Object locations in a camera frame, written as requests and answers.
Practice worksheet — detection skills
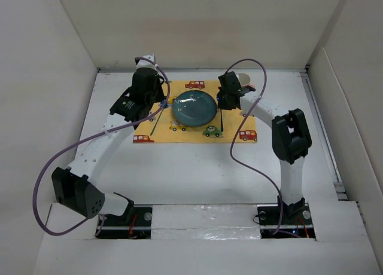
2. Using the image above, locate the blue metal fork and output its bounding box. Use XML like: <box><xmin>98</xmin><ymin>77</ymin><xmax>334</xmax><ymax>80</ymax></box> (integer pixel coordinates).
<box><xmin>150</xmin><ymin>103</ymin><xmax>168</xmax><ymax>136</ymax></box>

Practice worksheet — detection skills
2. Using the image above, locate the yellow car-print cloth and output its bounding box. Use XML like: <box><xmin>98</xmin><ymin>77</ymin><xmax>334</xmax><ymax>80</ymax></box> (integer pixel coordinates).
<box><xmin>133</xmin><ymin>79</ymin><xmax>245</xmax><ymax>143</ymax></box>

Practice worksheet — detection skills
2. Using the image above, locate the blue metal spoon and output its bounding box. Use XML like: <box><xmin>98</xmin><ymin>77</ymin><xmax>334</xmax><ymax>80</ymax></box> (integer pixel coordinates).
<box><xmin>217</xmin><ymin>96</ymin><xmax>224</xmax><ymax>133</ymax></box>

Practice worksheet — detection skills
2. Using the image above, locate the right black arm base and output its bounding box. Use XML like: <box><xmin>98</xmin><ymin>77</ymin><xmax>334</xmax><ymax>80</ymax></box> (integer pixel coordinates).
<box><xmin>253</xmin><ymin>204</ymin><xmax>316</xmax><ymax>239</ymax></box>

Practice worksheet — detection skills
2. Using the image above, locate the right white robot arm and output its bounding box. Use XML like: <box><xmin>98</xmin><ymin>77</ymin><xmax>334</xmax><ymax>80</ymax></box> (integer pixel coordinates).
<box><xmin>217</xmin><ymin>72</ymin><xmax>312</xmax><ymax>224</ymax></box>

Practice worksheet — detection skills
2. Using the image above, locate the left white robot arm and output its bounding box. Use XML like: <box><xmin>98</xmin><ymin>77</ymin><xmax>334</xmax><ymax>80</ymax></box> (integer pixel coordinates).
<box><xmin>51</xmin><ymin>54</ymin><xmax>165</xmax><ymax>225</ymax></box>

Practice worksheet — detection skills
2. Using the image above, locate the pink and white cup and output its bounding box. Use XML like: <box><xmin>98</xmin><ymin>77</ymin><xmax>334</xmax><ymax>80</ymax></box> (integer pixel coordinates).
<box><xmin>236</xmin><ymin>73</ymin><xmax>255</xmax><ymax>88</ymax></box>

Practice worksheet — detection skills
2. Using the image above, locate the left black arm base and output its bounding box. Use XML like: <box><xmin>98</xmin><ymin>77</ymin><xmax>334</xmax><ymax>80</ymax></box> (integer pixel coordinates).
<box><xmin>95</xmin><ymin>205</ymin><xmax>153</xmax><ymax>240</ymax></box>

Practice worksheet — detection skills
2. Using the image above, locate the dark teal ceramic plate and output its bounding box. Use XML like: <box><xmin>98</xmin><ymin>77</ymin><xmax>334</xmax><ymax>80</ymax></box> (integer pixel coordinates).
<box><xmin>172</xmin><ymin>90</ymin><xmax>217</xmax><ymax>127</ymax></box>

